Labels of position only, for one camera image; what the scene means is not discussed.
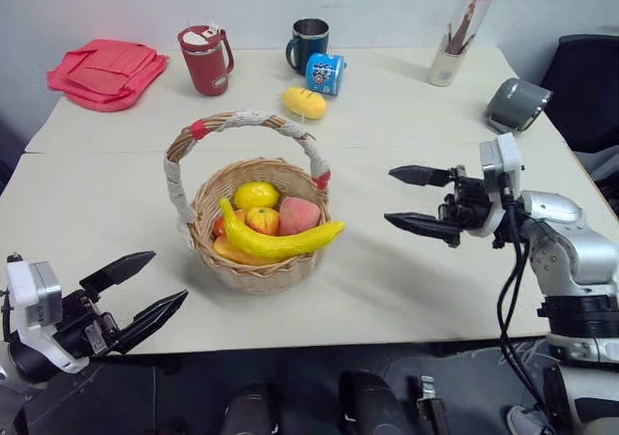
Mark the red-orange toy fruit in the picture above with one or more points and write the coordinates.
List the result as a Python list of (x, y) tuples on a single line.
[(220, 224)]

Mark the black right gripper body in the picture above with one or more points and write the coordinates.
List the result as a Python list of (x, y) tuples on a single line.
[(469, 203)]

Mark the orange toy mango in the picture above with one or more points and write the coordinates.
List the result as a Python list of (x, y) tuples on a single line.
[(232, 253)]

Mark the red lidded travel mug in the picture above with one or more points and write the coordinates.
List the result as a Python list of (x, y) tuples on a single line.
[(205, 65)]

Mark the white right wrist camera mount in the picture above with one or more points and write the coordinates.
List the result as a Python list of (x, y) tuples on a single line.
[(503, 162)]

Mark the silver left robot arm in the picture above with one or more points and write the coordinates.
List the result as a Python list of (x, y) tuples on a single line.
[(24, 360)]

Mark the black chair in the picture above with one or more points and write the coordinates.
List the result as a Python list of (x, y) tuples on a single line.
[(582, 92)]

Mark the grey mug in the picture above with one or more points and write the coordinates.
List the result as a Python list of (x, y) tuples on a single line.
[(517, 104)]

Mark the small orange toy tangerine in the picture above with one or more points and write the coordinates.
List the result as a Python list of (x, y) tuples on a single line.
[(263, 220)]

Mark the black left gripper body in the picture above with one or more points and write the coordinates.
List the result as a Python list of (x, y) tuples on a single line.
[(82, 321)]

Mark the dark green steel mug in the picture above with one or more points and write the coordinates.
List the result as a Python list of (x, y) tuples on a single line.
[(309, 43)]

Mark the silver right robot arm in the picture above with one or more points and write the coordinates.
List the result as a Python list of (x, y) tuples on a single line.
[(575, 256)]

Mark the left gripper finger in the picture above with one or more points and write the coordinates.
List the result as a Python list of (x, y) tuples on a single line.
[(152, 316), (121, 269)]

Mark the clear tube with red lid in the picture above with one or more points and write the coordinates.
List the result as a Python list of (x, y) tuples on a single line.
[(457, 43)]

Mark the yellow toy lemon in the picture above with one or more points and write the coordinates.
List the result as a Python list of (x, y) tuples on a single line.
[(256, 194)]

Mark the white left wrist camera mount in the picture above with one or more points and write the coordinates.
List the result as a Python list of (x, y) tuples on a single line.
[(29, 295)]

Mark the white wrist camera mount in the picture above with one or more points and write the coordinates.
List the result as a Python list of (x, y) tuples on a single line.
[(503, 162), (29, 295)]

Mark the pink toy peach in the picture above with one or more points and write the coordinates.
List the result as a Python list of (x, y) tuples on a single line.
[(300, 215)]

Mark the brown pencils bundle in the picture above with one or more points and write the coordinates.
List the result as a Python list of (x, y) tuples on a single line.
[(459, 36)]

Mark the white shoe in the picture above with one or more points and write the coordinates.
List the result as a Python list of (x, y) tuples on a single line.
[(524, 420)]

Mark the yellow toy banana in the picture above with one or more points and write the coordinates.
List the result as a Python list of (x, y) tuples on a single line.
[(275, 244)]

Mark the folded red fabric bag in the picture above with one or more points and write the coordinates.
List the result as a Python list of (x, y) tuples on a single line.
[(104, 75)]

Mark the yellow toy bread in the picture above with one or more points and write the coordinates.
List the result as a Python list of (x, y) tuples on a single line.
[(304, 101)]

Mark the blue printed cup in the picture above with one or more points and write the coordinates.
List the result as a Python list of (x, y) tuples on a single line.
[(325, 73)]

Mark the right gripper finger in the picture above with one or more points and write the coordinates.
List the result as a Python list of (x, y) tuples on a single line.
[(421, 225), (421, 175)]

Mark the dark rounded shape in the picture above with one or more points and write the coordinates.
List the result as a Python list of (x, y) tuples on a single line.
[(251, 408), (372, 403)]

